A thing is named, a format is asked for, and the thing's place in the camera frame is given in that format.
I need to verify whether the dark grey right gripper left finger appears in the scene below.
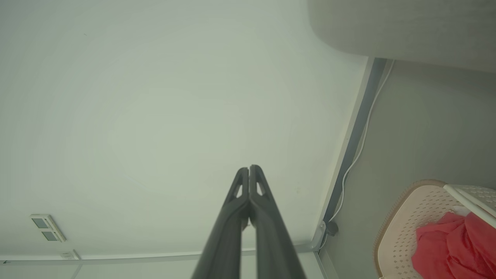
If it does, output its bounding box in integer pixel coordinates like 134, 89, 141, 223
192, 167, 250, 279

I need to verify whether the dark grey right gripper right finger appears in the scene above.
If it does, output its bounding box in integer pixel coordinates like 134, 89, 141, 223
249, 165, 307, 279

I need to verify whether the red cloth garment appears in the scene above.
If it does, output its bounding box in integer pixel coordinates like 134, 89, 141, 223
412, 205, 496, 279

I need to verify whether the grey fabric sofa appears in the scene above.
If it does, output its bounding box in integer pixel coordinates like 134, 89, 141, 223
307, 0, 496, 74

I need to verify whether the cream perforated laundry basket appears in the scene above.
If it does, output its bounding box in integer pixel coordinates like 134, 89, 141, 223
374, 179, 496, 279

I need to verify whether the white power cable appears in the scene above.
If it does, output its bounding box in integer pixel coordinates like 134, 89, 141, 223
320, 59, 395, 249

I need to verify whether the white double wall socket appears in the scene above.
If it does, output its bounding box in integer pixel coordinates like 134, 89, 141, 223
30, 214, 67, 243

